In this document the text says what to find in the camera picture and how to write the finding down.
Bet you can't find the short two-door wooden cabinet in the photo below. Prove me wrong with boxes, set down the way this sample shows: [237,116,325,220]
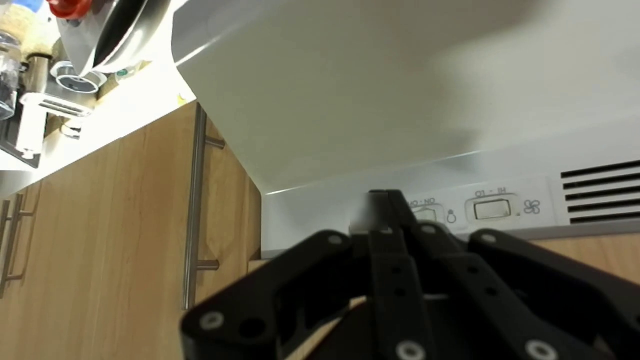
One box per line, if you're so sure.
[245,229,640,360]

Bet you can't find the hood vent slots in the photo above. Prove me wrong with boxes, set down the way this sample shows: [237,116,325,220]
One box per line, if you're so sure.
[558,159,640,226]

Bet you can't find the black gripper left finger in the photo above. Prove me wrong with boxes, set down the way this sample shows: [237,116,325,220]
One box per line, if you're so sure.
[177,188,437,360]

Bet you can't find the hood fan rocker switch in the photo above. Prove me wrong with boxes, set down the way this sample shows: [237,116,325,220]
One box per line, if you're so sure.
[464,188,528,226]

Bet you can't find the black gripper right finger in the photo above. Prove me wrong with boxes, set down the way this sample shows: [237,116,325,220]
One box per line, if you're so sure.
[388,188,640,360]

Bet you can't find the white range hood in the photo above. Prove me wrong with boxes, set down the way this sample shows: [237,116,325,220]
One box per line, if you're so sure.
[170,0,640,258]

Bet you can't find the wooden wall cabinet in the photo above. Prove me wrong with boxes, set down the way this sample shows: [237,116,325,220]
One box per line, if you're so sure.
[0,99,266,360]

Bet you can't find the hood light rocker switch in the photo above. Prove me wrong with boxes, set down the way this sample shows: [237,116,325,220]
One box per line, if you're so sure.
[406,198,448,226]

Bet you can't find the long steel cabinet handle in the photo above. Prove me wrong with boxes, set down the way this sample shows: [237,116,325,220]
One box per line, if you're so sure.
[181,103,227,310]
[14,188,41,286]
[0,198,11,299]

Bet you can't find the red bowl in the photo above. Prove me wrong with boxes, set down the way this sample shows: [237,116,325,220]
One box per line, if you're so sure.
[45,0,92,20]

